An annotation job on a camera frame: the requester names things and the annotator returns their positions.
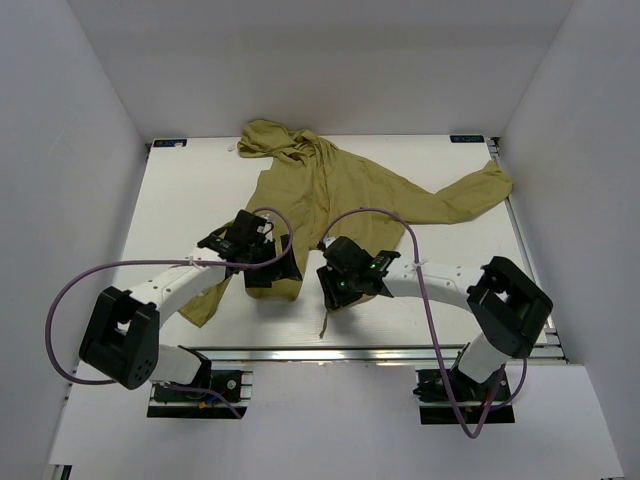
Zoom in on right blue corner label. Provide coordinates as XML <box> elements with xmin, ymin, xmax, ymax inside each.
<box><xmin>449</xmin><ymin>134</ymin><xmax>485</xmax><ymax>144</ymax></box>

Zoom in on left blue corner label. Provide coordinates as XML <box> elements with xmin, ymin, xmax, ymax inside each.
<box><xmin>152</xmin><ymin>139</ymin><xmax>187</xmax><ymax>149</ymax></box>

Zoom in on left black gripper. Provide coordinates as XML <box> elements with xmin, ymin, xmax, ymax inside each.
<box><xmin>244</xmin><ymin>234</ymin><xmax>301</xmax><ymax>287</ymax></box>

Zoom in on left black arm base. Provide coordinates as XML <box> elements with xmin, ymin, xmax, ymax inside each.
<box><xmin>146</xmin><ymin>363</ymin><xmax>253</xmax><ymax>420</ymax></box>

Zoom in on olive green jacket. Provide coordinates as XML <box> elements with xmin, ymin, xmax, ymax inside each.
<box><xmin>178</xmin><ymin>118</ymin><xmax>515</xmax><ymax>340</ymax></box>

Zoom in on aluminium front rail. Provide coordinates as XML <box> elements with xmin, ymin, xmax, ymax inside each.
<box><xmin>164</xmin><ymin>344</ymin><xmax>566</xmax><ymax>365</ymax></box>

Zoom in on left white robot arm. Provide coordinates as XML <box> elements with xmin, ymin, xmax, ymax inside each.
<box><xmin>79</xmin><ymin>208</ymin><xmax>302</xmax><ymax>399</ymax></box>

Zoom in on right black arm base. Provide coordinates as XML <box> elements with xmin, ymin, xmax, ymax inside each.
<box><xmin>412</xmin><ymin>367</ymin><xmax>516</xmax><ymax>426</ymax></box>

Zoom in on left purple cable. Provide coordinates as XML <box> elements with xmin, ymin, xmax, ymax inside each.
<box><xmin>44</xmin><ymin>207</ymin><xmax>295</xmax><ymax>420</ymax></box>

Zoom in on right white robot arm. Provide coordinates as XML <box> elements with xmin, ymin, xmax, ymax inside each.
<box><xmin>317</xmin><ymin>236</ymin><xmax>553</xmax><ymax>399</ymax></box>

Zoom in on blue corner label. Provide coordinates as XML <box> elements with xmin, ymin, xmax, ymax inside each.
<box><xmin>449</xmin><ymin>134</ymin><xmax>485</xmax><ymax>144</ymax></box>
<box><xmin>152</xmin><ymin>139</ymin><xmax>187</xmax><ymax>149</ymax></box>

